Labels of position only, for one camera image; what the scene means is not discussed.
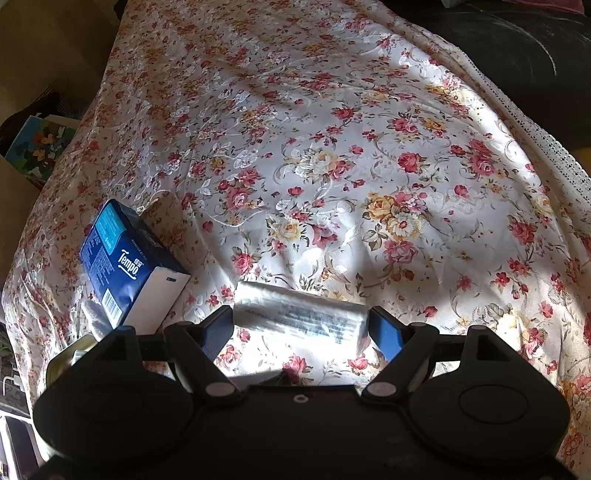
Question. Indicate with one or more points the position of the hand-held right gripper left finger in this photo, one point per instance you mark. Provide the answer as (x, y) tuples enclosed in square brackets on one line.
[(217, 332)]

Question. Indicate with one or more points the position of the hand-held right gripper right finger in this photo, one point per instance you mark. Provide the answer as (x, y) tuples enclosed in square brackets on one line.
[(385, 334)]

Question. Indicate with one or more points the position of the blue tissue pack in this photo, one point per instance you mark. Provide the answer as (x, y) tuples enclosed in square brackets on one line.
[(124, 258)]

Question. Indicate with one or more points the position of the metal tin box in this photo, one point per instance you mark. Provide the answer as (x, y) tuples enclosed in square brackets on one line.
[(64, 357)]

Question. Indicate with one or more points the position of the floral bedsheet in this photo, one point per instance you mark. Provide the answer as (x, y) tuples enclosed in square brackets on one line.
[(346, 161)]

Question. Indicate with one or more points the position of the colourful flower-print box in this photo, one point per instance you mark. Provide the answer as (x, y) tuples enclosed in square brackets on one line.
[(39, 147)]

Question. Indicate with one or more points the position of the black leather sofa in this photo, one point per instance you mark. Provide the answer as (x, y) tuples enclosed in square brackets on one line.
[(508, 46)]

